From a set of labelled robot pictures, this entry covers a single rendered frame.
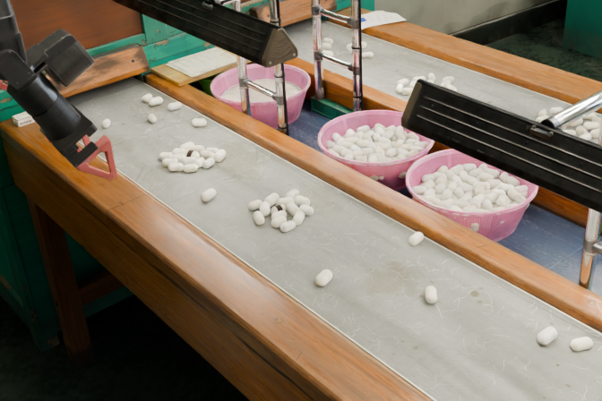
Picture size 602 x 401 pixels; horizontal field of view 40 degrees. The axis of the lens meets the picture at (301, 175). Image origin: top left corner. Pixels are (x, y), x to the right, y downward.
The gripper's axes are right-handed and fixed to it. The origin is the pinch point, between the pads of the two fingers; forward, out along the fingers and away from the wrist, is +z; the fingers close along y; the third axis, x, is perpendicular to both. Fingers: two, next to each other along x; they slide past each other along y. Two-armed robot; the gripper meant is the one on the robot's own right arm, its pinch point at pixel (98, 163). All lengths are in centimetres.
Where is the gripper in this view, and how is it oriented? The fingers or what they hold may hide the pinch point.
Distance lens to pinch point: 137.8
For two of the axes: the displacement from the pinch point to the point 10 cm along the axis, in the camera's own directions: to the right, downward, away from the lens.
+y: -5.7, -3.8, 7.3
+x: -7.0, 6.8, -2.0
